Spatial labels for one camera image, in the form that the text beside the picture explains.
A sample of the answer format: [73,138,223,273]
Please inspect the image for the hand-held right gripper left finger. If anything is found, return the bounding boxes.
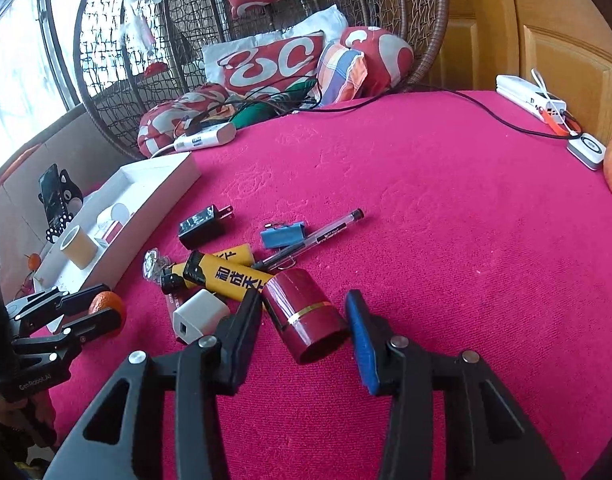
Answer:
[43,290,264,480]

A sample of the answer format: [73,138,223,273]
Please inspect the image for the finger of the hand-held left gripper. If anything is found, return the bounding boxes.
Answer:
[6,284,112,333]
[11,307,127,361]

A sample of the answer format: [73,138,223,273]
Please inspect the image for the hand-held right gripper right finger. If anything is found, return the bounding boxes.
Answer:
[346,289,554,480]

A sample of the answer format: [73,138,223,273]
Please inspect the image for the orange mandarin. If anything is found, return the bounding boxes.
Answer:
[88,291,127,338]

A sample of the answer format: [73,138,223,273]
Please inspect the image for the white charger cube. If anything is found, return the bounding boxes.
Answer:
[172,288,231,346]

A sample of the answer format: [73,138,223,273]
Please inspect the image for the dark red cylinder container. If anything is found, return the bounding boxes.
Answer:
[261,268,351,366]

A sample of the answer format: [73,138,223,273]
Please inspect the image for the large yellow lighter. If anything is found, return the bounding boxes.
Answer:
[182,250,277,306]

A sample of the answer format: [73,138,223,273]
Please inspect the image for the metal keychain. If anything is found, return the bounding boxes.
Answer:
[142,247,174,281]

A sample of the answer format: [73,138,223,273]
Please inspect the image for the slim yellow lighter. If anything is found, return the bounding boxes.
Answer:
[160,243,257,295]

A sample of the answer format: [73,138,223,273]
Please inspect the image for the clear black gel pen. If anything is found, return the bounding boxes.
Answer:
[251,208,365,272]

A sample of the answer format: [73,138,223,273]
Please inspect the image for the blue binder clip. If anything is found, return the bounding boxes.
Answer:
[260,221,307,250]

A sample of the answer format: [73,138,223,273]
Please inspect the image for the black charger plug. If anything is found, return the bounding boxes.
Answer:
[178,203,235,251]

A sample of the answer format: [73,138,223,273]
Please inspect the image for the white shallow box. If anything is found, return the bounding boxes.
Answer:
[33,152,201,311]

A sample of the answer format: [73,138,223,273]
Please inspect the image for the yellow tape roll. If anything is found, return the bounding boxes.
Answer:
[60,226,99,270]

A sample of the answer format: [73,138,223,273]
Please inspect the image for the small red item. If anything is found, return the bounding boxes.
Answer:
[93,222,124,248]

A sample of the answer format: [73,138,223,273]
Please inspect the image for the small white cylinder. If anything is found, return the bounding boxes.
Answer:
[98,202,132,226]

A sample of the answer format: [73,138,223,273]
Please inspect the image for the person's patterned clothing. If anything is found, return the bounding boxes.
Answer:
[0,410,47,480]

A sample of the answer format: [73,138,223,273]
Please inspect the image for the black cat phone stand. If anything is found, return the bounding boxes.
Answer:
[46,170,84,241]

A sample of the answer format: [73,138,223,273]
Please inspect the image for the black smartphone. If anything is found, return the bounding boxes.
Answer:
[38,164,67,226]

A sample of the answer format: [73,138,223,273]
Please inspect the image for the lumpy red white cushion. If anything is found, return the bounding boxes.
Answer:
[137,82,231,158]

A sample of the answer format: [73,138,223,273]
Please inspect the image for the green cloth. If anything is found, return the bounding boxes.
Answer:
[231,77,319,131]

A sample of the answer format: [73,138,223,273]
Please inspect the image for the plaid cloth pillow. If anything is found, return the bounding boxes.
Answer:
[316,42,369,107]

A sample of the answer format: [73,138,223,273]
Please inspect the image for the flat red white cushion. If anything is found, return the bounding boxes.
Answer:
[218,30,327,98]

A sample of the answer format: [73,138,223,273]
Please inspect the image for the round red white cushion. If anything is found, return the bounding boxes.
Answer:
[340,26,415,96]

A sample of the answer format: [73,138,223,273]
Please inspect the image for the small white grey device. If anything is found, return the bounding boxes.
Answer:
[567,131,608,171]

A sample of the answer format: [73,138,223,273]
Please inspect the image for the white power strip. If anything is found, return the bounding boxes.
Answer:
[496,74,569,123]

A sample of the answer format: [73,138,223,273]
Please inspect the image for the hanging flower decoration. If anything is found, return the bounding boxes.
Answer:
[121,0,167,56]

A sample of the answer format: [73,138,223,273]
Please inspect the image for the red and white cushions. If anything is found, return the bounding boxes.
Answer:
[203,4,349,86]

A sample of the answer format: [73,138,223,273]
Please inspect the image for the wicker hanging chair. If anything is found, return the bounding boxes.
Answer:
[73,0,449,161]

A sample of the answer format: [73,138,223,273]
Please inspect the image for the wooden door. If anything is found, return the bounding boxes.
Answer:
[436,0,612,146]

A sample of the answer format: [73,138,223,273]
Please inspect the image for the long black cable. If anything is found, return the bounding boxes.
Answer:
[306,87,584,140]

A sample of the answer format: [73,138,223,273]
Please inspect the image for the orange red cable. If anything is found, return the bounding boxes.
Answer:
[543,110,576,136]

